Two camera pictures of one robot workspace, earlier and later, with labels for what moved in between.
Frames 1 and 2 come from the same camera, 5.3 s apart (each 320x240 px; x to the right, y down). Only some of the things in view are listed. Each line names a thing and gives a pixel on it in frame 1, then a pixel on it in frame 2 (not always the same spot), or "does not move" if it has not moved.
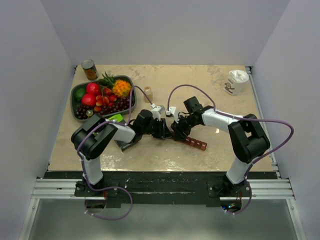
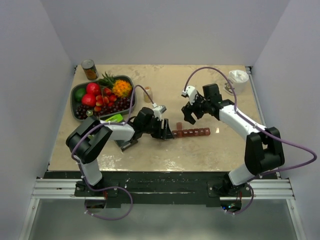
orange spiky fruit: (122, 88) does not move
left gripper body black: (157, 128) does not move
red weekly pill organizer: (191, 141) → (197, 132)
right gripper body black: (184, 125) → (200, 105)
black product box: (122, 145) does not move
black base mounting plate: (162, 189) does not move
